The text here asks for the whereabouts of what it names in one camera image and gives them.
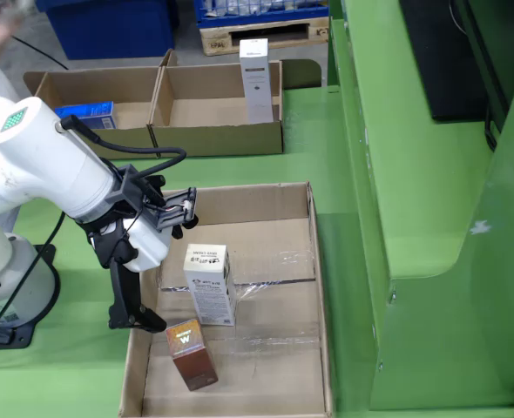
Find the dark green rounded panel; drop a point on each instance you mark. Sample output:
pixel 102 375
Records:
pixel 302 74

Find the open cardboard box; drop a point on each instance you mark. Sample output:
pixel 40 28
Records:
pixel 100 85
pixel 204 87

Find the tall white and grey box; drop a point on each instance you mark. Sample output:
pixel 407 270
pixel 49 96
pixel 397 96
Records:
pixel 257 87

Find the green metal cabinet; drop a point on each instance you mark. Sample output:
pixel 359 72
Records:
pixel 414 196

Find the cow print hand cream box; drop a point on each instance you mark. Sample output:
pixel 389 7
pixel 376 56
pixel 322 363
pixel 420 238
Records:
pixel 211 291

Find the blue plastic bin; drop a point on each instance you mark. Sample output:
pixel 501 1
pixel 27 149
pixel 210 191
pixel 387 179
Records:
pixel 109 30

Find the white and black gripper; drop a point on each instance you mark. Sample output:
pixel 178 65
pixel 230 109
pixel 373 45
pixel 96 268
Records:
pixel 150 246

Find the wooden pallet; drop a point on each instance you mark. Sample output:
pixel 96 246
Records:
pixel 213 43

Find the dark flat panel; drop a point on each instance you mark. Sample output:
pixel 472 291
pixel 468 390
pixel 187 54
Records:
pixel 448 65

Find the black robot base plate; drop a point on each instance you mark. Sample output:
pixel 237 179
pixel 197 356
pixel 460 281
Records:
pixel 43 313

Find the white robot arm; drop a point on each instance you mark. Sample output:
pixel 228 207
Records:
pixel 43 161

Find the shallow cardboard tray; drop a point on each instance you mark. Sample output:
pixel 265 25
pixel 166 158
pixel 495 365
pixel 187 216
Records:
pixel 261 370

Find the brown box with W print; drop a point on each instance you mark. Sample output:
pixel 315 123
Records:
pixel 194 363

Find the blue product box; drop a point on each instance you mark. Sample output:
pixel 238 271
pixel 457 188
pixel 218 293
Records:
pixel 87 114

